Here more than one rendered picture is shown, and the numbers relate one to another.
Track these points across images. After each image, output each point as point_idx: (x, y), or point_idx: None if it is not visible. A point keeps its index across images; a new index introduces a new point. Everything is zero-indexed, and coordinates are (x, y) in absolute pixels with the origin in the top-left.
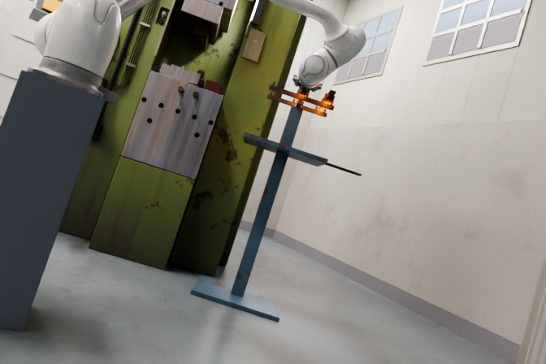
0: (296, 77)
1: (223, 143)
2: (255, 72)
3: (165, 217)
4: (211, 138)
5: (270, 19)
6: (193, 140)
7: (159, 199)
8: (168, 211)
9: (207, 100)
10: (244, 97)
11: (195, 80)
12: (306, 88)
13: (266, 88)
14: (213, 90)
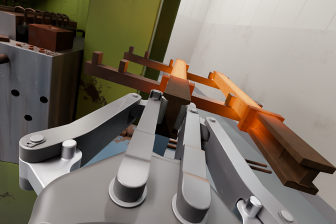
0: (33, 180)
1: (94, 101)
2: (122, 3)
3: (22, 204)
4: (78, 96)
5: None
6: (26, 125)
7: (8, 190)
8: (24, 200)
9: (27, 65)
10: (111, 41)
11: (9, 26)
12: (176, 122)
13: (140, 26)
14: (44, 43)
